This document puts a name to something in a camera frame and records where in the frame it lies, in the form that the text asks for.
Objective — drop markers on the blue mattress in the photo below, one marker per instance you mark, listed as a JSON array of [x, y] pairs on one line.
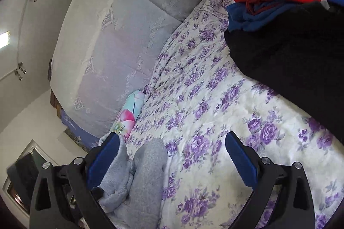
[[78, 129]]

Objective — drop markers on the grey sweat pants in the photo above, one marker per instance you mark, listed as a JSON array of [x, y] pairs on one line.
[[147, 178]]

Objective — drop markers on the purple floral bedsheet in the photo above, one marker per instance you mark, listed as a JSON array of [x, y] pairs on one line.
[[215, 137]]

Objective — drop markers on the folded teal pink floral quilt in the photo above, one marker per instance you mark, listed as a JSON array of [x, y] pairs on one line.
[[126, 118]]

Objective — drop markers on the fluorescent ceiling light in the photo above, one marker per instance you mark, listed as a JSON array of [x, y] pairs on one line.
[[4, 40]]

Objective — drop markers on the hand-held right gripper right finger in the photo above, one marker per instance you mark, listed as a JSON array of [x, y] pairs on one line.
[[239, 159]]

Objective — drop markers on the black garment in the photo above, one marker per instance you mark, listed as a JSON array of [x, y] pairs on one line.
[[295, 56]]

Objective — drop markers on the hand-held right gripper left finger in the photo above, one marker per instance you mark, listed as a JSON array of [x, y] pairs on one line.
[[102, 161]]

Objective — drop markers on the dark framed doorway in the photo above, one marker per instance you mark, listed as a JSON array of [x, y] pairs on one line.
[[24, 178]]

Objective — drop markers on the pale lilac curtain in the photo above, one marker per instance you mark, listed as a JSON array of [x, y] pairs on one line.
[[121, 30]]

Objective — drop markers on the wooden headboard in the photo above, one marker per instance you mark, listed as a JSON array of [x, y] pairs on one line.
[[55, 94]]

